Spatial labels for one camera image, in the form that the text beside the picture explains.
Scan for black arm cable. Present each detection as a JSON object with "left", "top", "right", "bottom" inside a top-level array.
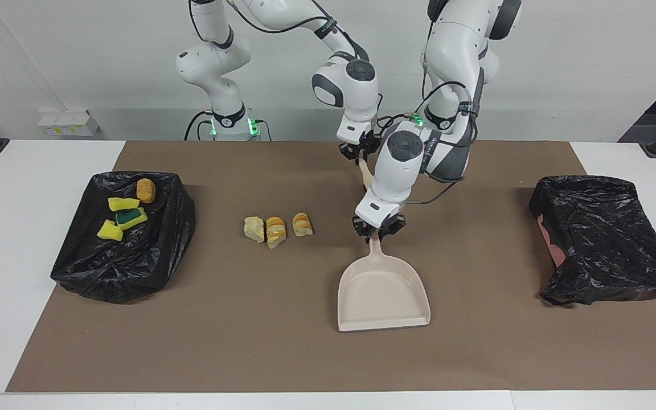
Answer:
[
  {"left": 411, "top": 80, "right": 480, "bottom": 206},
  {"left": 188, "top": 0, "right": 375, "bottom": 64}
]

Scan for green and yellow sponge piece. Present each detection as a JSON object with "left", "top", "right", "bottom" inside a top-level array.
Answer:
[{"left": 114, "top": 207, "right": 149, "bottom": 231}]

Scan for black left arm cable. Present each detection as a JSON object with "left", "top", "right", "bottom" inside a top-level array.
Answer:
[{"left": 411, "top": 80, "right": 480, "bottom": 206}]

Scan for white box on table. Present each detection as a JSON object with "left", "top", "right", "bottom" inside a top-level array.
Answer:
[{"left": 38, "top": 110, "right": 101, "bottom": 137}]

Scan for small yellow sponge piece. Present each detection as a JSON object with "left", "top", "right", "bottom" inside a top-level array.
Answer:
[{"left": 96, "top": 220, "right": 124, "bottom": 242}]

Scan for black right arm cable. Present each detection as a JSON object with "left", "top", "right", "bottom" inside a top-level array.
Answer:
[{"left": 188, "top": 0, "right": 375, "bottom": 64}]

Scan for pale bread piece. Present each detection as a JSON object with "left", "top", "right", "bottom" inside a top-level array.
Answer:
[{"left": 244, "top": 216, "right": 265, "bottom": 244}]

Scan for pink bin with black bag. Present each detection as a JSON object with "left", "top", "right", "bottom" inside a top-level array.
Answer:
[{"left": 528, "top": 175, "right": 656, "bottom": 306}]

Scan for small striped croissant piece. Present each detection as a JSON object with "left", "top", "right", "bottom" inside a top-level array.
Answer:
[{"left": 292, "top": 212, "right": 314, "bottom": 237}]

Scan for large striped croissant piece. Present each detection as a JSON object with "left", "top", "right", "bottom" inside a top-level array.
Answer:
[{"left": 265, "top": 216, "right": 287, "bottom": 250}]

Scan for beige hand brush black bristles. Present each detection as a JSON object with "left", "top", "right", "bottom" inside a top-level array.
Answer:
[{"left": 358, "top": 159, "right": 375, "bottom": 192}]

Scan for beige plastic dustpan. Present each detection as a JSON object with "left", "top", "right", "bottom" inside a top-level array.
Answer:
[{"left": 337, "top": 236, "right": 432, "bottom": 333}]

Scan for brown table mat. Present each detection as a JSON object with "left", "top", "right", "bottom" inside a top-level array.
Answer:
[{"left": 5, "top": 140, "right": 656, "bottom": 393}]

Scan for black base cable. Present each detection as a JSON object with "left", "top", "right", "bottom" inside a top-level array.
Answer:
[
  {"left": 184, "top": 110, "right": 215, "bottom": 141},
  {"left": 375, "top": 113, "right": 420, "bottom": 137}
]

